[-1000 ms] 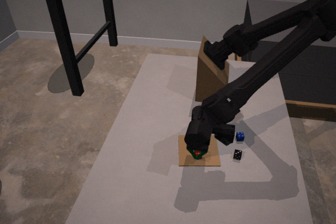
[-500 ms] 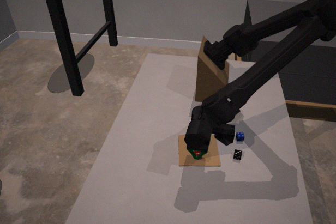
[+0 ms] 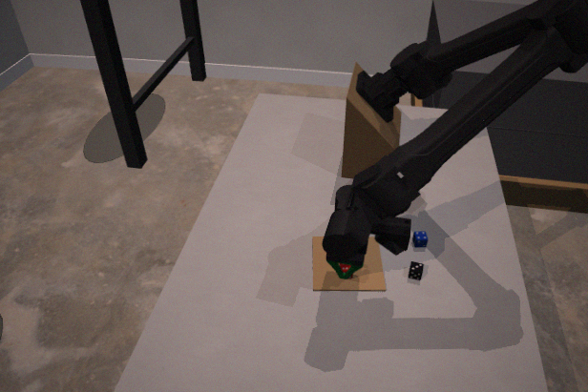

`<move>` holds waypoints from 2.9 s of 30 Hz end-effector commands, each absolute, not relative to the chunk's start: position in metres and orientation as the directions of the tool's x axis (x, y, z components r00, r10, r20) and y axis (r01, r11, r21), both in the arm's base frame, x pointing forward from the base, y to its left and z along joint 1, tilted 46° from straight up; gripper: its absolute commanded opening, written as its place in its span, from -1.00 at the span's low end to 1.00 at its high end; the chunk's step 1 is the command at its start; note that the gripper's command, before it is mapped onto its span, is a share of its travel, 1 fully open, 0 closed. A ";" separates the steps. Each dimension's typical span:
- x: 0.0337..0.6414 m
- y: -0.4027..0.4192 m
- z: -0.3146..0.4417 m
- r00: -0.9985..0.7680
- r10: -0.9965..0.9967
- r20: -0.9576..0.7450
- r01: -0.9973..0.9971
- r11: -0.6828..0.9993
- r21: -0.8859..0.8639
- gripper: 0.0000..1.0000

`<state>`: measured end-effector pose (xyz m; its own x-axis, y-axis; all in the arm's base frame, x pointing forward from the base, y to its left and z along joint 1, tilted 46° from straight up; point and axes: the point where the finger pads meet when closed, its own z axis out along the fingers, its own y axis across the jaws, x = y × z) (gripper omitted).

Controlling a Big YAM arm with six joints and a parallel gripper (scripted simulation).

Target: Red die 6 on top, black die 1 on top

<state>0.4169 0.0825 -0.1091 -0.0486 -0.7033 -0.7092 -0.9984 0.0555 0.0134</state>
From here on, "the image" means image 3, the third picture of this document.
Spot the red die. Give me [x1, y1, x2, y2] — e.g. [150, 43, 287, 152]
[340, 263, 353, 279]

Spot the black die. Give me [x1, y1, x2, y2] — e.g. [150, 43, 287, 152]
[409, 261, 424, 280]

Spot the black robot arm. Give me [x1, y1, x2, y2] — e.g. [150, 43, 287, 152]
[322, 0, 588, 259]

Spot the blue die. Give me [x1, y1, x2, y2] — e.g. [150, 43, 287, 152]
[412, 232, 428, 248]

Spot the tan flat mat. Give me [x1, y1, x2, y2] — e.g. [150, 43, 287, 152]
[312, 237, 386, 291]

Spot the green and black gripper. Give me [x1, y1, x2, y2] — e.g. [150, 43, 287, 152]
[326, 254, 365, 279]

